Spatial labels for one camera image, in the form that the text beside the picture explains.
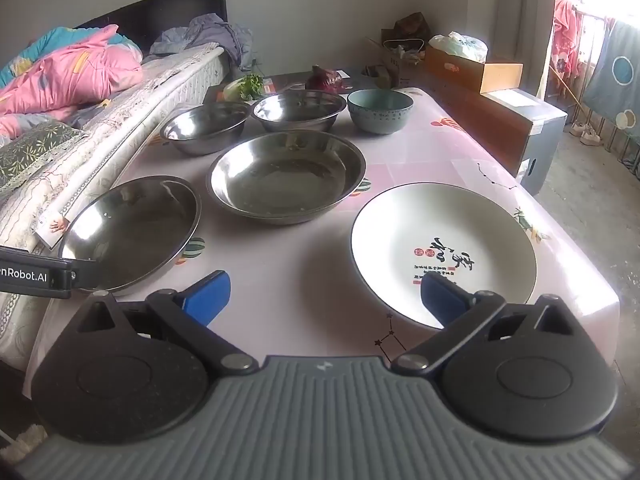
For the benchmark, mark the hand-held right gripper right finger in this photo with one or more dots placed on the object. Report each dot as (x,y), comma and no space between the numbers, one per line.
(440,300)

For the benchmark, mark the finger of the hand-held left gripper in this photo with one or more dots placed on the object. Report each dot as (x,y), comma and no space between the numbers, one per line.
(72,275)

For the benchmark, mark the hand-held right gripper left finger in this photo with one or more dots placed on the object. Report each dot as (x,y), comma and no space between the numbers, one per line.
(207,296)

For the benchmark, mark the white printed ceramic plate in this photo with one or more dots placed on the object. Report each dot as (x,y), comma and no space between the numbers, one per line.
(440,230)

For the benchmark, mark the shallow steel plate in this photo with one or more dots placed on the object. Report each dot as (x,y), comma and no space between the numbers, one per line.
(130,235)

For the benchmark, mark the large steel basin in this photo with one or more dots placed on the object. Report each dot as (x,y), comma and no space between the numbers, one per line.
(285,175)

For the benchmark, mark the small steel bowl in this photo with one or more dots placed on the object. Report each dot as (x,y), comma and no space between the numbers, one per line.
(200,127)

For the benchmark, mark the green ceramic bowl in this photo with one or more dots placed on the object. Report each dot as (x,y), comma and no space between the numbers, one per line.
(380,110)

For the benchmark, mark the medium steel bowl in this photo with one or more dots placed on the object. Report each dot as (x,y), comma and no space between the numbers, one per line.
(297,110)

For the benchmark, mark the white mattress label card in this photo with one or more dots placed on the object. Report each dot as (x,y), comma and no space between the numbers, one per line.
(52,230)

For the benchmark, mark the pink printed tablecloth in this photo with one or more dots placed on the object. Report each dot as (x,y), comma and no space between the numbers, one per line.
(300,270)

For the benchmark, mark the green leaf-patterned pillow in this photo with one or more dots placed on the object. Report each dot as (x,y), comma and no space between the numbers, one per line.
(30,150)

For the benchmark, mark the white quilted mattress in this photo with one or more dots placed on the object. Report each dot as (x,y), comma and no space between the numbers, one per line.
(150,105)

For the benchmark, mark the brown wooden board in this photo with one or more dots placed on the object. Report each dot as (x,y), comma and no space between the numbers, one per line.
(480,115)

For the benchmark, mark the grey box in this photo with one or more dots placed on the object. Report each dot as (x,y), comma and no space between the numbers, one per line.
(542,135)

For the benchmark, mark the pink and blue quilt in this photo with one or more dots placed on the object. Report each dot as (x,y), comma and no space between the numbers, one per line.
(65,75)

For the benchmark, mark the napa cabbage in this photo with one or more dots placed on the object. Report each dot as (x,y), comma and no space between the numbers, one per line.
(247,87)

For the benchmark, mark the white shoe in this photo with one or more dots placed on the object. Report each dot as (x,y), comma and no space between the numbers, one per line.
(574,129)
(591,136)

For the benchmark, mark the orange-brown open cardboard box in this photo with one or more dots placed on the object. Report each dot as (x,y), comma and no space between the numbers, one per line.
(465,72)

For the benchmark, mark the dark storage rack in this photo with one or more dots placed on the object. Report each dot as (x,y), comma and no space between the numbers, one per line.
(630,157)

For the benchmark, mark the cluttered open cardboard box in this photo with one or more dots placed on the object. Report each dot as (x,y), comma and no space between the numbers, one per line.
(395,62)

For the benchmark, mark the purple cabbage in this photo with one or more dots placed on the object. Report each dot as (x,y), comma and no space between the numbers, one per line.
(324,80)

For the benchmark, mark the thin wooden stick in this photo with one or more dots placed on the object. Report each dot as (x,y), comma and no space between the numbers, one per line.
(567,89)

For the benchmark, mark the white plastic bag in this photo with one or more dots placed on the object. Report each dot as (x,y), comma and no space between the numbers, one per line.
(460,45)

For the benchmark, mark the grey-blue clothing pile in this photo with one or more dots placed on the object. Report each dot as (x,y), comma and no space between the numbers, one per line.
(210,35)

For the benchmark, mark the blue cloth with circles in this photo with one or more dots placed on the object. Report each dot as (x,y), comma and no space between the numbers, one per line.
(605,90)

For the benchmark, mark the dark wooden headboard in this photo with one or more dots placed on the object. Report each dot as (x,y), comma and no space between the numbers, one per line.
(165,15)

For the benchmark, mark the dark brown bag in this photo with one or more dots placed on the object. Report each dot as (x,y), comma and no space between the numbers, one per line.
(412,25)

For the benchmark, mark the pink hanging garment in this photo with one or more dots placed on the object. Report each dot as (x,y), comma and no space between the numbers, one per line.
(565,35)

